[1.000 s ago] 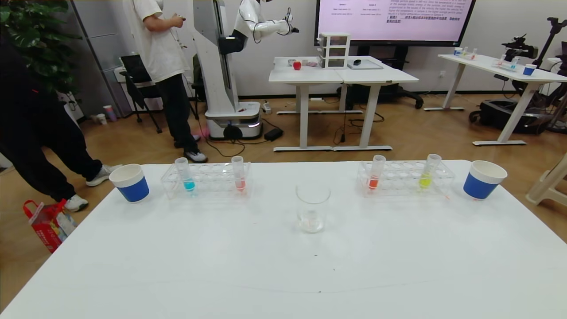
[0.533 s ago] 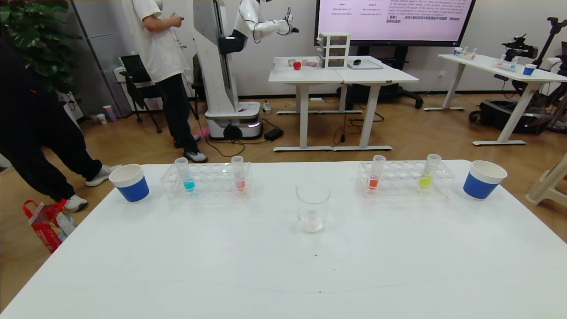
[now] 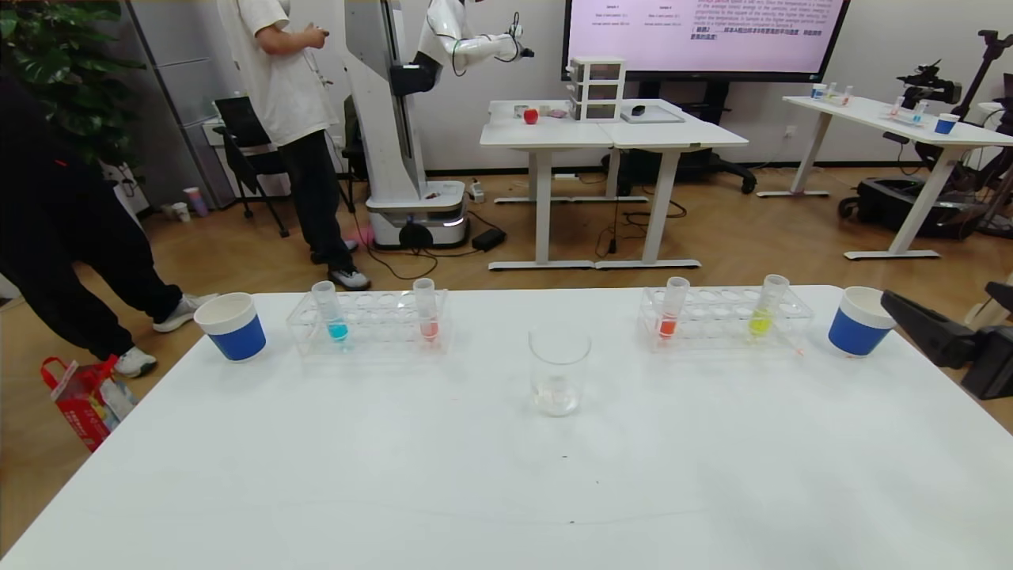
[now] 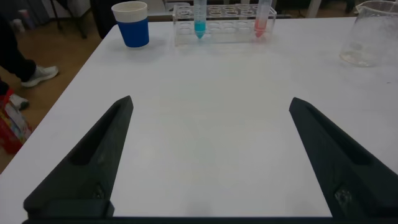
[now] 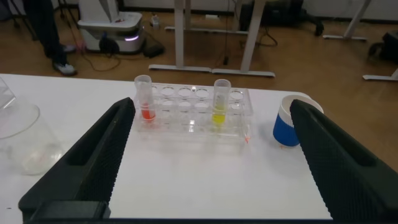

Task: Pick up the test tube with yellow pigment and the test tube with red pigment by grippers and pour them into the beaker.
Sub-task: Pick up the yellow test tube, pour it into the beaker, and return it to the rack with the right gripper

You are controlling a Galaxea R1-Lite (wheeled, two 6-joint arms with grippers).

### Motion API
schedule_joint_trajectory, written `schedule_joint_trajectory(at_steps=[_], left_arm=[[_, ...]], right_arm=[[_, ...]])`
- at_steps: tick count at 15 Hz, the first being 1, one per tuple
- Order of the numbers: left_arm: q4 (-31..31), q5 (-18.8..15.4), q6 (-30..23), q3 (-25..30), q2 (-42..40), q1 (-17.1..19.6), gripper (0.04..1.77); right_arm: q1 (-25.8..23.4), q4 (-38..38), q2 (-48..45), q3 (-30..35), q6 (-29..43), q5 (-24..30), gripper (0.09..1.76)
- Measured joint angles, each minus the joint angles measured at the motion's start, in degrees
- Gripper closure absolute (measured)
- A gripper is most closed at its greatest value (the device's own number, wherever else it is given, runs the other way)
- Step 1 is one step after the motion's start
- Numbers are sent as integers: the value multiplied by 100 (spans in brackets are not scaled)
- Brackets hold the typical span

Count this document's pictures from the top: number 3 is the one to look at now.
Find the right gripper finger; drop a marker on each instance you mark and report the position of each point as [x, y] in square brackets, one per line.
[934, 336]
[1003, 297]

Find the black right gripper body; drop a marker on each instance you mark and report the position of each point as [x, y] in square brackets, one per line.
[984, 361]

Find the yellow pigment test tube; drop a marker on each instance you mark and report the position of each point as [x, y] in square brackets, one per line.
[761, 322]

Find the red pigment test tube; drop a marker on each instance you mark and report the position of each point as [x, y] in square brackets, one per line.
[668, 325]
[429, 328]

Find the black background robot arm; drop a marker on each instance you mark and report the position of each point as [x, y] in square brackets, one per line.
[930, 83]

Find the small test tube rack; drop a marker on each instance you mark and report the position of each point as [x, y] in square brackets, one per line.
[837, 99]
[902, 117]

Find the clear plastic test tube rack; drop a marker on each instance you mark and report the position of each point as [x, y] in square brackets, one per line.
[380, 328]
[720, 321]

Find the clear glass beaker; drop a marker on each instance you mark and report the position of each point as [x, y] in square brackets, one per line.
[559, 392]

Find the blue pigment test tube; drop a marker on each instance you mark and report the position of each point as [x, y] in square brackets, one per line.
[337, 330]

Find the blue white paper cup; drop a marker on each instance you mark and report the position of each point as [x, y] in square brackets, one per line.
[856, 334]
[233, 336]

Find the long white desk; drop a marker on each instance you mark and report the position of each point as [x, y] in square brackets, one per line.
[870, 115]

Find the black tripod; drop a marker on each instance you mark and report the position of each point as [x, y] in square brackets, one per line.
[989, 36]

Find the white standing desk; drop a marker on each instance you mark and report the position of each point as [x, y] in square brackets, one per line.
[681, 134]
[514, 131]

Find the black display stand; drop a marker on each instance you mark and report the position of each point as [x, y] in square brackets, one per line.
[716, 91]

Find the grey mouse pad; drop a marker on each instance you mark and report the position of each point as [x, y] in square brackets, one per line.
[665, 117]

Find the white drawer organizer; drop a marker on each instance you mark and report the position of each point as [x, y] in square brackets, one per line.
[597, 87]

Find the black power adapter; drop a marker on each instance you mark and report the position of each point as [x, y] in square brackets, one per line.
[489, 239]

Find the red apple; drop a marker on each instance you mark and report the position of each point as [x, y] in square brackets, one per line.
[531, 116]

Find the white power strip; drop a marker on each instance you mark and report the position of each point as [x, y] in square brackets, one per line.
[476, 191]

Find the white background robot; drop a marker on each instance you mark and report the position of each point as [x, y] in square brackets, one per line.
[384, 119]

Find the person in white shirt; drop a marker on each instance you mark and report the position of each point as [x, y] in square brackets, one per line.
[277, 87]

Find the black office chair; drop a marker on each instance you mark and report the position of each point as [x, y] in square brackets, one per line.
[241, 127]

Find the small white cup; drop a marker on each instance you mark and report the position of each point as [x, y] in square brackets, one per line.
[180, 212]

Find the grey metal cabinet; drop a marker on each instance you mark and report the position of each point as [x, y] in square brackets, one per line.
[178, 71]

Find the white plant pot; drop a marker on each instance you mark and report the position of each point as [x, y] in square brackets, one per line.
[127, 190]

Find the red shopping bag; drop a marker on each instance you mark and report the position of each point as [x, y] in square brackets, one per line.
[83, 404]

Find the person in black clothes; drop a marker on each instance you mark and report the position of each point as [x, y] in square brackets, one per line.
[47, 206]

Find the green potted plant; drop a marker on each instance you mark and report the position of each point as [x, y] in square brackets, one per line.
[55, 47]

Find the large wall display screen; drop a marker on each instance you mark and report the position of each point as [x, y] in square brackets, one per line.
[704, 47]

